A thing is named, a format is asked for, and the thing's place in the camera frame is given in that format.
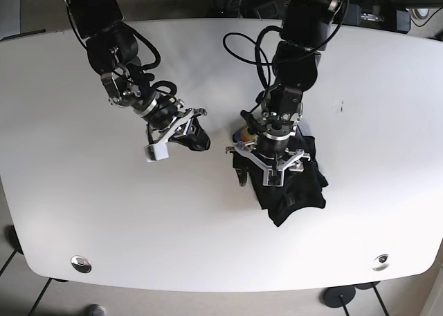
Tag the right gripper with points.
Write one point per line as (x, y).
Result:
(166, 118)

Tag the black round stand base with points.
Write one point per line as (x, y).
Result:
(339, 296)

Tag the left grey shoe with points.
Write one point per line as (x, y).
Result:
(96, 310)

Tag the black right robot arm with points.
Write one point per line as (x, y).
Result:
(124, 60)

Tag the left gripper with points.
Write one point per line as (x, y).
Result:
(268, 148)

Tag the right silver table grommet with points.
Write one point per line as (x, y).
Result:
(381, 262)

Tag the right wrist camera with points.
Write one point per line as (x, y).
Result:
(156, 152)

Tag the silver table grommet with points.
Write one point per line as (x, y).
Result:
(81, 264)
(381, 262)

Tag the black power adapter box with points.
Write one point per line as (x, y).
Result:
(353, 15)

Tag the left silver table grommet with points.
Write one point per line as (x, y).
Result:
(81, 264)

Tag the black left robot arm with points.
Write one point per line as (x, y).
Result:
(286, 59)

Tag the black T-shirt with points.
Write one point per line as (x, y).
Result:
(300, 190)

